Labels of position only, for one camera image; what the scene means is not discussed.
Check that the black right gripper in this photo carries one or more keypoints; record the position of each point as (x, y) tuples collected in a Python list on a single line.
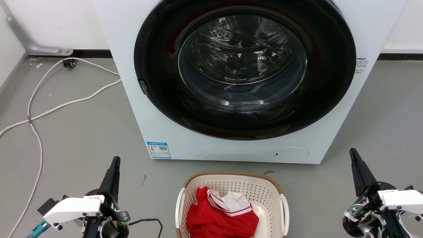
[(366, 218)]

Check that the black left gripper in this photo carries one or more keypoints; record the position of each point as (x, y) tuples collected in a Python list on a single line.
[(110, 215)]

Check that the cream perforated laundry basket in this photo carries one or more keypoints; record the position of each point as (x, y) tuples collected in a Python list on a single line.
[(264, 191)]

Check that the blue energy label sticker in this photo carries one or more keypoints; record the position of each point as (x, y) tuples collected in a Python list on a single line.
[(158, 150)]

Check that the white front-load washing machine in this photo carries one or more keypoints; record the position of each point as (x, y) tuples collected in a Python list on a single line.
[(129, 119)]

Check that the round white filter cover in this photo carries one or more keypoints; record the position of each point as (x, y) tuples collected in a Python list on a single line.
[(291, 154)]

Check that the black round washer door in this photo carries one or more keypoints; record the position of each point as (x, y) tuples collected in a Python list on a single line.
[(158, 89)]

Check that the white garment with red stripes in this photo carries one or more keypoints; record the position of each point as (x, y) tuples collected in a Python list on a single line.
[(235, 201)]

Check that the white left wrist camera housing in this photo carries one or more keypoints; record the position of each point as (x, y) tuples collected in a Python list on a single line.
[(71, 210)]

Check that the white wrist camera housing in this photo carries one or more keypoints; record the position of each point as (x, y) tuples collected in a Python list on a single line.
[(71, 210), (404, 200)]

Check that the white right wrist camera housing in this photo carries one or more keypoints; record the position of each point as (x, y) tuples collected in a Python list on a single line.
[(404, 200)]

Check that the grey wall pipe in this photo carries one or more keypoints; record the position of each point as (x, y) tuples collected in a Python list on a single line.
[(39, 49)]

